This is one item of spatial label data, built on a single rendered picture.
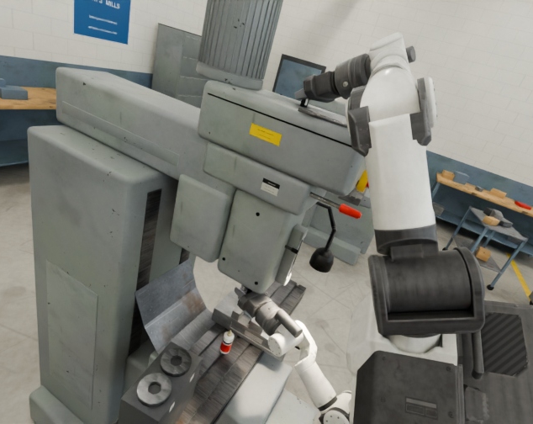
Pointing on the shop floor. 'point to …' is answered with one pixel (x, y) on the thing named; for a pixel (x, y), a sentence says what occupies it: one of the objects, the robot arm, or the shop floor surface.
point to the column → (94, 262)
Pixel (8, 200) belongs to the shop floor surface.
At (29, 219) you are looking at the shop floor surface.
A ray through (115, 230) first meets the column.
